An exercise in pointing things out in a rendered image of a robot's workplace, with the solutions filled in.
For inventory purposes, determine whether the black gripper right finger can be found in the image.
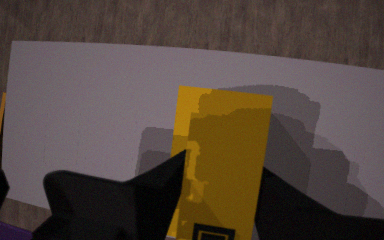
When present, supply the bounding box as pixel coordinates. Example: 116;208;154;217
254;167;384;240

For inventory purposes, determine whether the thin orange-brown stick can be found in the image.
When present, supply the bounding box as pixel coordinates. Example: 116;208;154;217
0;92;6;169

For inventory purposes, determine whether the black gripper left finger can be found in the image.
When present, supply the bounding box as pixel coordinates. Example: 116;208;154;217
43;149;186;240

